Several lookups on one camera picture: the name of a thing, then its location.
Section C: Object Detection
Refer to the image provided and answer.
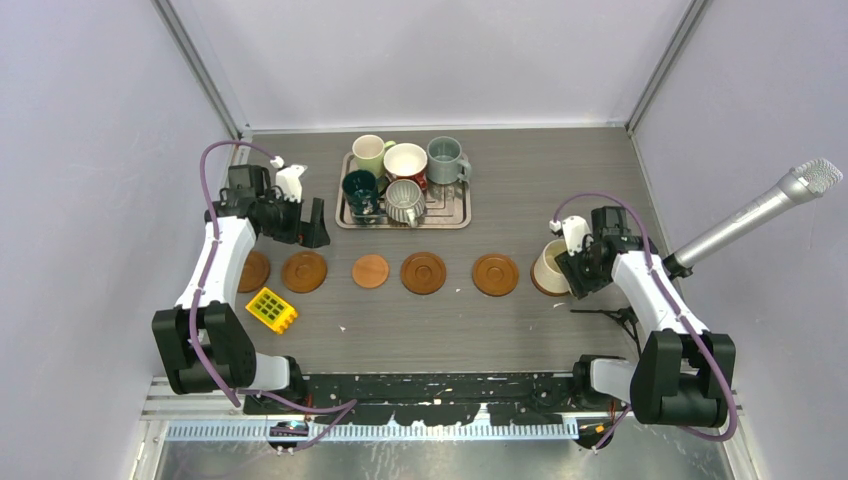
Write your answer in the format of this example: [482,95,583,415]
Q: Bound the black microphone stand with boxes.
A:
[571,307,642,358]

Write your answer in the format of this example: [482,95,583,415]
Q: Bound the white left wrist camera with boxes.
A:
[270,156,308,203]

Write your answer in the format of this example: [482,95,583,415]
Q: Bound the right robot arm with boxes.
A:
[551,206,736,428]

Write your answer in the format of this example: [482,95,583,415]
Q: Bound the grooved wooden coaster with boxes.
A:
[237,251,271,293]
[281,251,328,294]
[400,252,447,295]
[472,253,520,297]
[530,261,570,297]

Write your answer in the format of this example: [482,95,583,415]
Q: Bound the light green mug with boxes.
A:
[352,134,396,178]

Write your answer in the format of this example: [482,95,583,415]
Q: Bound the silver metal tray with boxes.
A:
[334,152,471,230]

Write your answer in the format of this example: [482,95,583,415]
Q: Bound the cream mug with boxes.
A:
[535,239,571,292]

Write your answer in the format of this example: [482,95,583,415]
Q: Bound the grey ribbed mug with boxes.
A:
[385,179,426,228]

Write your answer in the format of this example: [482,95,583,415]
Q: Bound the yellow toy block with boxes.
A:
[246,287,299,335]

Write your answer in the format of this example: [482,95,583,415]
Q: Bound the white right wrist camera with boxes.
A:
[549,216,591,255]

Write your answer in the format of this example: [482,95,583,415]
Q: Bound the dark green mug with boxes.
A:
[342,170,379,217]

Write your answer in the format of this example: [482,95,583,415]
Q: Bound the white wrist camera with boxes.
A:
[270,156,308,203]
[549,216,591,255]

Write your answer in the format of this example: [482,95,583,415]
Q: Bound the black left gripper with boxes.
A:
[261,190,329,249]

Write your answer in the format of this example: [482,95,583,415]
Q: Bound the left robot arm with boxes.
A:
[151,164,330,414]

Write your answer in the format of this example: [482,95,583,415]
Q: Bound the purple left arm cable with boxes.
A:
[188,140,359,455]

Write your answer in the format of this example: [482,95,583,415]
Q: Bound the red white mug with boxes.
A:
[383,143,428,190]

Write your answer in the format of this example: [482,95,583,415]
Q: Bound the plain light wooden coaster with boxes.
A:
[351,254,390,289]

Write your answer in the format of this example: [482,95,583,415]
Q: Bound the silver microphone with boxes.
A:
[663,158,843,279]

